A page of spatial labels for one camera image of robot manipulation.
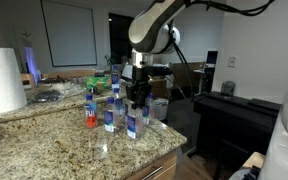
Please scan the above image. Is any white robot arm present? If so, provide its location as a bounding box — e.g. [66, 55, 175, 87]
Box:
[126, 0, 195, 107]

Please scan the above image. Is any tall water bottle at back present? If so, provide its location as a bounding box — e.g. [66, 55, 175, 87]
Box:
[111, 65, 121, 89]

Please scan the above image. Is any clear water bottle blue label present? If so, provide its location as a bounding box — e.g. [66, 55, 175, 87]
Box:
[127, 104, 144, 139]

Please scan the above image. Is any small water bottle blue cap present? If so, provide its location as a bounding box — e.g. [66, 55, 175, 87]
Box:
[143, 93, 155, 125]

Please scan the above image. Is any water bottle with red label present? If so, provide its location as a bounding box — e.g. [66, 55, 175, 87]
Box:
[85, 94, 97, 128]

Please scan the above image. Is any clear water bottle blue cap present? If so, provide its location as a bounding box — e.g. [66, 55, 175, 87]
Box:
[104, 97, 116, 133]

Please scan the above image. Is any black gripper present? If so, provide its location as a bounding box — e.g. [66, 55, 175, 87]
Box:
[125, 49, 173, 108]

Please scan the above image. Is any black piano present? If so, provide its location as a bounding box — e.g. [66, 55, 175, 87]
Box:
[193, 91, 281, 180]

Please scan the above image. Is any potted green plant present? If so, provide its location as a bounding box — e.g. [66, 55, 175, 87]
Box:
[104, 53, 118, 68]

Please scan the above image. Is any white paper towel roll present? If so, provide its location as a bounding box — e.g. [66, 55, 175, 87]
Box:
[0, 48, 27, 113]

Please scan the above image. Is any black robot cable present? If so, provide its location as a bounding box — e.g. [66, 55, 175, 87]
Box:
[170, 0, 276, 98]

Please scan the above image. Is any wall light switch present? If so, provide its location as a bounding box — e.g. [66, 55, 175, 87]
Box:
[228, 56, 237, 68]

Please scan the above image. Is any black plastic bag on counter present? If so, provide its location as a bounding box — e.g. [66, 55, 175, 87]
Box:
[32, 90, 62, 103]

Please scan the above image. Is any metal drawer handle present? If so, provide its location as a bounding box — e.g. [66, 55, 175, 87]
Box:
[141, 166, 163, 180]

